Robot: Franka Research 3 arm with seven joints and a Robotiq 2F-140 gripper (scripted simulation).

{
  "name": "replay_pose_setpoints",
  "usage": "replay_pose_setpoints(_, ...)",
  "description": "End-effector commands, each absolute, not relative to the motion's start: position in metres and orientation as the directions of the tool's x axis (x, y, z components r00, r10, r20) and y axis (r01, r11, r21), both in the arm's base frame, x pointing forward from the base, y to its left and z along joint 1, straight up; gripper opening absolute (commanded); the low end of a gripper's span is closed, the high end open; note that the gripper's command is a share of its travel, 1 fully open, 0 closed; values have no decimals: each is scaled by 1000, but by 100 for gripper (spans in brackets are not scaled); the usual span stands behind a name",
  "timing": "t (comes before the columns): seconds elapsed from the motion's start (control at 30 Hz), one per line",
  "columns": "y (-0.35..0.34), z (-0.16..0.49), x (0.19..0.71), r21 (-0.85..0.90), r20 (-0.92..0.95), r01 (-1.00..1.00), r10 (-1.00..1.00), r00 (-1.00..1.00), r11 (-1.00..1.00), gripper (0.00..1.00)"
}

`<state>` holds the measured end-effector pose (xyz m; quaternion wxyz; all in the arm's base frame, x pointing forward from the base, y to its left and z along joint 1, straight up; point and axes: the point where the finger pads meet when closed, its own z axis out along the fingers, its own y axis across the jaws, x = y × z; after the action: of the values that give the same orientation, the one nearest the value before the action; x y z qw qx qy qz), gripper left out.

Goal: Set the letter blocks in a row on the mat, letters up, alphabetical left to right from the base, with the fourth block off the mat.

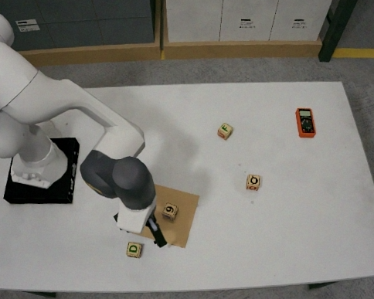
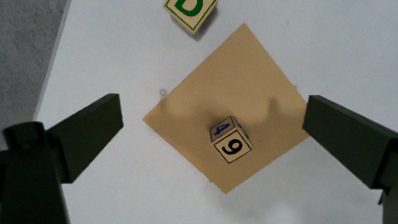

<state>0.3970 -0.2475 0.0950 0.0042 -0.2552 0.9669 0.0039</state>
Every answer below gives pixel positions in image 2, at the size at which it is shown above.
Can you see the white number block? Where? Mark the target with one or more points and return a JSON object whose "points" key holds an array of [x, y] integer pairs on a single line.
{"points": [[230, 140]]}

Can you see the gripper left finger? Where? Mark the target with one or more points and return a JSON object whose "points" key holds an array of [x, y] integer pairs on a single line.
{"points": [[38, 161]]}

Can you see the tan square mat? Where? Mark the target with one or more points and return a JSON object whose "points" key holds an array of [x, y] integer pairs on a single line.
{"points": [[237, 79]]}

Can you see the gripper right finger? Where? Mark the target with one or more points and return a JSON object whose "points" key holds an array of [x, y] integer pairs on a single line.
{"points": [[366, 148]]}

